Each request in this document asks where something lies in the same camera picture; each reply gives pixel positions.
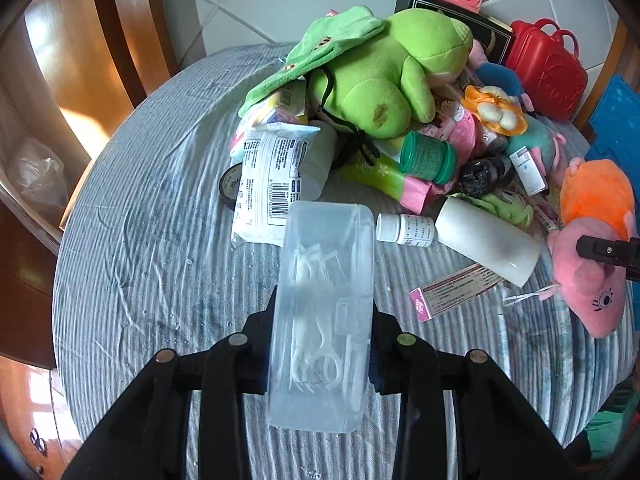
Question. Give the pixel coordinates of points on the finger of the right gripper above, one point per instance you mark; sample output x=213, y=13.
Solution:
x=626, y=255

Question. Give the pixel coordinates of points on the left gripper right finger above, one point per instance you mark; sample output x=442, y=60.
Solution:
x=498, y=433

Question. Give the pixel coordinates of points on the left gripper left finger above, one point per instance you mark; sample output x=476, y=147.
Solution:
x=145, y=432

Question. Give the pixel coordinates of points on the orange-dressed pig plush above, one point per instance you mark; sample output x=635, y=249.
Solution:
x=597, y=200

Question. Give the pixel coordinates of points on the green one-eyed monster plush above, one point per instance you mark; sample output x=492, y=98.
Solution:
x=504, y=204

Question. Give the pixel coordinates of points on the white eye drop box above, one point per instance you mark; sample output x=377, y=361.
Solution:
x=531, y=177

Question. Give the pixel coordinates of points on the clear plastic floss box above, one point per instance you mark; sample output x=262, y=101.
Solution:
x=322, y=322

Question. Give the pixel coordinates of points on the white paper roll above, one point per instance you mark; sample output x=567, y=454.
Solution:
x=487, y=240

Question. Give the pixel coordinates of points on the blue plastic crate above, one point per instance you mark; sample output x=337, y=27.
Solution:
x=615, y=122

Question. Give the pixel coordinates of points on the teal-dressed pig plush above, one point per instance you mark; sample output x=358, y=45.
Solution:
x=546, y=147

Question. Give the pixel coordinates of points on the pink flat packet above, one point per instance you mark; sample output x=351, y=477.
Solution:
x=452, y=290

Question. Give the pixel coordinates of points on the black rolled bag roll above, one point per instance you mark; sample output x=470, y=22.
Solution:
x=480, y=177

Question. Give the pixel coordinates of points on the white rabbit plush orange scarf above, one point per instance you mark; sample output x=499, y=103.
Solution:
x=495, y=110

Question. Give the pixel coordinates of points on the red bear suitcase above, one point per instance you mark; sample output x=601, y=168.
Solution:
x=546, y=59

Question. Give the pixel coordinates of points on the white medicine bottle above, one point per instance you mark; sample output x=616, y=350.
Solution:
x=405, y=229

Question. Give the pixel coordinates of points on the blue-bodied pig plush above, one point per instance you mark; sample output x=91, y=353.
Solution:
x=492, y=74

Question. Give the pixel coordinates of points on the green lid jar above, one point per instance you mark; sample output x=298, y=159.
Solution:
x=427, y=158

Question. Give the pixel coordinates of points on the black gift bag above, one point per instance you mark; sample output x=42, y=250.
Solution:
x=495, y=36

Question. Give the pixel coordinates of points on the plastic bag on shelf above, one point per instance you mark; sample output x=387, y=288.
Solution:
x=38, y=176

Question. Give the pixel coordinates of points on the green frog plush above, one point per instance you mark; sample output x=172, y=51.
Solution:
x=384, y=84

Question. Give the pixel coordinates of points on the white barcode pouch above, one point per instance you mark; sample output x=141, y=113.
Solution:
x=270, y=181

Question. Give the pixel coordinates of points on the green frog hat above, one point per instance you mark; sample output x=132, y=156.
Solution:
x=325, y=39

